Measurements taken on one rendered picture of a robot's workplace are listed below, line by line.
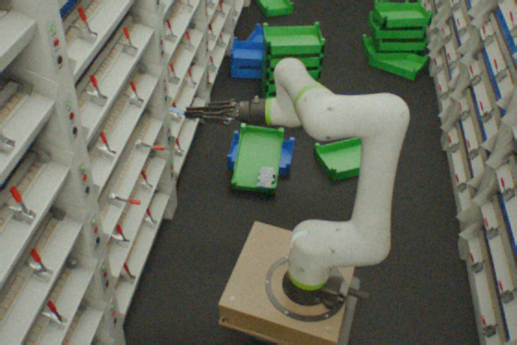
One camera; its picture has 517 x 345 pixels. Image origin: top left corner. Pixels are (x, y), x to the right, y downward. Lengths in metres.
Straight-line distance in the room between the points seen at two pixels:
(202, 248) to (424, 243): 0.93
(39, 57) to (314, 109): 0.66
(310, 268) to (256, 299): 0.22
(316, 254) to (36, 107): 0.84
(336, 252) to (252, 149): 1.16
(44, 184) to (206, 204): 1.31
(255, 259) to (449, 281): 0.89
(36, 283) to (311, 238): 0.73
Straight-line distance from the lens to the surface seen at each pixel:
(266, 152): 2.71
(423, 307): 2.36
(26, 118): 1.26
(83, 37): 1.50
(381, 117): 1.49
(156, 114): 2.16
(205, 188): 2.66
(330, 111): 1.45
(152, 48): 2.00
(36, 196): 1.36
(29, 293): 1.44
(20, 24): 1.19
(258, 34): 3.83
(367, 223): 1.65
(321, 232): 1.66
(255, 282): 1.84
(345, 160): 2.86
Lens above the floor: 1.85
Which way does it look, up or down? 38 degrees down
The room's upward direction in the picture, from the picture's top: 1 degrees clockwise
